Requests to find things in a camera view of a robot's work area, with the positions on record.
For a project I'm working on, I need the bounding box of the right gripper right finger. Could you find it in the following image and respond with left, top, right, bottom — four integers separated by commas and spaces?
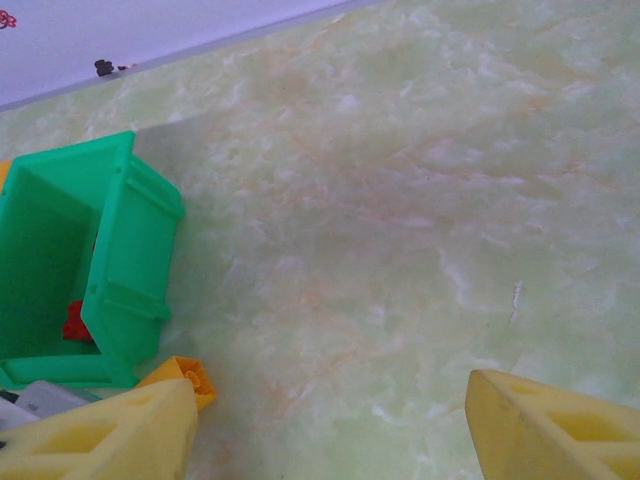
464, 368, 640, 480

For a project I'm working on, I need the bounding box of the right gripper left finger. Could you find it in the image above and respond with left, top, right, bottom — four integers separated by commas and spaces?
0, 377, 200, 480

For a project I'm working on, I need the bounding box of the orange-yellow lego brick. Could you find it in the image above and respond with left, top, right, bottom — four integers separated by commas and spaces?
134, 355, 219, 414

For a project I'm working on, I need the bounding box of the red lego brick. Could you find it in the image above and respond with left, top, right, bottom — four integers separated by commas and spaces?
62, 299, 96, 344

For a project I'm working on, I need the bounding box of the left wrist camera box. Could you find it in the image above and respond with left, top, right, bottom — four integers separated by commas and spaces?
0, 379, 104, 432

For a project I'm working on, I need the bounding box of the green plastic bin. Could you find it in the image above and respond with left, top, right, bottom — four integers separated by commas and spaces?
0, 130, 187, 391

